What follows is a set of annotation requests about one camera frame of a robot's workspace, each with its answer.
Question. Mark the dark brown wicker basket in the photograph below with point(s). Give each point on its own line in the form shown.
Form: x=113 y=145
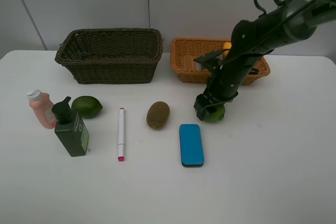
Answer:
x=111 y=55

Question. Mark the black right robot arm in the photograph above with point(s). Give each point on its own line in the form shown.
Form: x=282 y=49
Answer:
x=293 y=21

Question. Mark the white marker pink caps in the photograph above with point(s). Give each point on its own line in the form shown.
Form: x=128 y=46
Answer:
x=121 y=136

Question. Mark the bright green lime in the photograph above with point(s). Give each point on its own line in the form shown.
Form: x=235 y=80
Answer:
x=217 y=114

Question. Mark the orange wicker basket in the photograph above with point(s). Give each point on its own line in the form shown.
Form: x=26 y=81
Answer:
x=185 y=50

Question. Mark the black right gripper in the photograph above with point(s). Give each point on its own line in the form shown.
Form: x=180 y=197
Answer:
x=226 y=75

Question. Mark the blue whiteboard eraser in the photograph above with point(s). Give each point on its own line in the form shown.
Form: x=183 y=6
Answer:
x=191 y=147

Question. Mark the dark green lime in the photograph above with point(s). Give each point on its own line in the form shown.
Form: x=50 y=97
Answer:
x=87 y=106

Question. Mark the dark green pump bottle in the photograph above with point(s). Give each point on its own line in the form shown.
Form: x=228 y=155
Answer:
x=70 y=128

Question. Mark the pink bottle white cap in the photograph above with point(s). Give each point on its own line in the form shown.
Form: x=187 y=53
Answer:
x=41 y=105

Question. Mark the yellow mango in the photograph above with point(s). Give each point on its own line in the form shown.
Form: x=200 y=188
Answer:
x=226 y=48

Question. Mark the brown kiwi fruit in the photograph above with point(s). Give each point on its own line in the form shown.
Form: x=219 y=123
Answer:
x=158 y=115

